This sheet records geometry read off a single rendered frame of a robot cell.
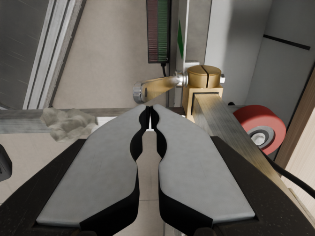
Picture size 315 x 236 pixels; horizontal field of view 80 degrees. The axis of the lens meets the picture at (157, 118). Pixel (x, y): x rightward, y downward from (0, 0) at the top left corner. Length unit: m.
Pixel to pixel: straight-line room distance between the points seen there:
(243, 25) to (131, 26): 0.71
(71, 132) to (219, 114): 0.22
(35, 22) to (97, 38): 0.30
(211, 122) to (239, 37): 0.36
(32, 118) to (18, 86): 0.83
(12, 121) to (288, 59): 0.52
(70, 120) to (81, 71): 0.93
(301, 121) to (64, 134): 0.36
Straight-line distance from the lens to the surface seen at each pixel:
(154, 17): 0.42
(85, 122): 0.31
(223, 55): 0.55
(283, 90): 0.49
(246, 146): 0.19
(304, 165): 0.40
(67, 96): 1.35
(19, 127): 0.38
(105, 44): 1.17
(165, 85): 0.18
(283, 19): 0.52
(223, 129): 0.20
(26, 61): 1.11
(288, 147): 0.37
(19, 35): 1.09
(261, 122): 0.29
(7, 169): 0.31
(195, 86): 0.28
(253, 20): 0.56
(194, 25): 0.43
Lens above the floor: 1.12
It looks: 59 degrees down
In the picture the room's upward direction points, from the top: 177 degrees clockwise
